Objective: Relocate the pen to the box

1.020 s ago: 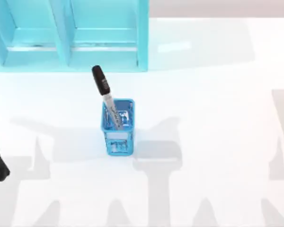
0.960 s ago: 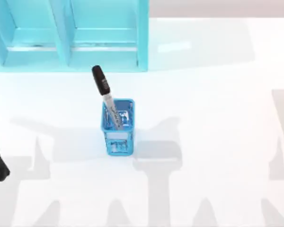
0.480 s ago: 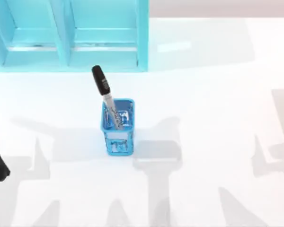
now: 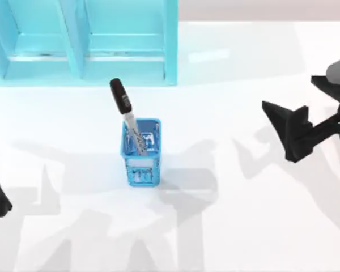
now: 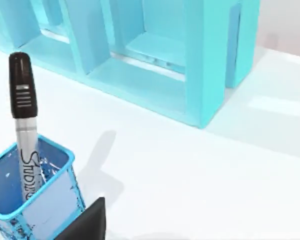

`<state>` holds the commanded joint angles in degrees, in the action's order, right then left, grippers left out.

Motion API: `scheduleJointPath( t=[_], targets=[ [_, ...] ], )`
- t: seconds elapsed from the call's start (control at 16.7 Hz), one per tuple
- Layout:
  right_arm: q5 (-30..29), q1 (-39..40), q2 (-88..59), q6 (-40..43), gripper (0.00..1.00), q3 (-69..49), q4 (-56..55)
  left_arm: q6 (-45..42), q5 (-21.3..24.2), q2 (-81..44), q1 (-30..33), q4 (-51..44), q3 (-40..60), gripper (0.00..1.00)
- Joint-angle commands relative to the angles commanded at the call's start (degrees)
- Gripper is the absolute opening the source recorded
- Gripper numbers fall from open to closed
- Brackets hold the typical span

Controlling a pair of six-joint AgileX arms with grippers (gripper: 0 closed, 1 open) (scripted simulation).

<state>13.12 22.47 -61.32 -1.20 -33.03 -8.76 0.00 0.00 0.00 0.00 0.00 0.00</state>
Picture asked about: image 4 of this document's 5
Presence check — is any blue mesh pen holder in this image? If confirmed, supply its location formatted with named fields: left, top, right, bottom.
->
left=119, top=118, right=162, bottom=188

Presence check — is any black marker pen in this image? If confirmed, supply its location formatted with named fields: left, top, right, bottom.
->
left=109, top=78, right=148, bottom=157

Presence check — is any light blue rack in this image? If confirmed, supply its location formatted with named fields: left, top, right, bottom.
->
left=0, top=0, right=179, bottom=87

